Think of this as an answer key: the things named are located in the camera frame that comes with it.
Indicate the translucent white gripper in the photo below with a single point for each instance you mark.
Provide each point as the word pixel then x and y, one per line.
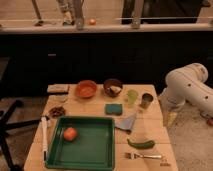
pixel 169 102

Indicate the small orange ball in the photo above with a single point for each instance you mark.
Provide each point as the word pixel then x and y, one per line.
pixel 92 22

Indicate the teal green sponge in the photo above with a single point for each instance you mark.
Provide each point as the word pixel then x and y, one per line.
pixel 113 109

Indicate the grey blue cloth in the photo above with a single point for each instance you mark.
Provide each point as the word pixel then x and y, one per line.
pixel 126 124

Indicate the dark brown bowl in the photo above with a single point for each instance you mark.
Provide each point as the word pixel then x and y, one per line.
pixel 112 87

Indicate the green chili pepper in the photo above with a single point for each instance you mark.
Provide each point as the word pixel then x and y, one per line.
pixel 144 145

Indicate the tan rectangular block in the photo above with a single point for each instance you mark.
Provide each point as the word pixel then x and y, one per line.
pixel 58 88

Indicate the silver metal fork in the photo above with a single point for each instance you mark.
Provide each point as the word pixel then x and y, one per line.
pixel 135 156

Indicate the green plastic cup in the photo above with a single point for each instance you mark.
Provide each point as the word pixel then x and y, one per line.
pixel 132 96

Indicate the white marker pen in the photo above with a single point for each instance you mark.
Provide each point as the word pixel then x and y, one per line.
pixel 44 136

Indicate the green plastic tray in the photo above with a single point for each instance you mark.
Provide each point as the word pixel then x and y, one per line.
pixel 92 150

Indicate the small dish of nuts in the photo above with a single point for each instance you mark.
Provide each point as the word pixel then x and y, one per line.
pixel 57 111

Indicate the orange round fruit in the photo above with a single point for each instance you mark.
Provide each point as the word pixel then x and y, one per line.
pixel 70 134

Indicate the red orange bowl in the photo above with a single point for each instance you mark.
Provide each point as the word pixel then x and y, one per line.
pixel 86 89

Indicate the black office chair base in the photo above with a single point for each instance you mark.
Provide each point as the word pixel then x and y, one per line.
pixel 5 126

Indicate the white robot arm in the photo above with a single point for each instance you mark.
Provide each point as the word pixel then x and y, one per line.
pixel 186 84

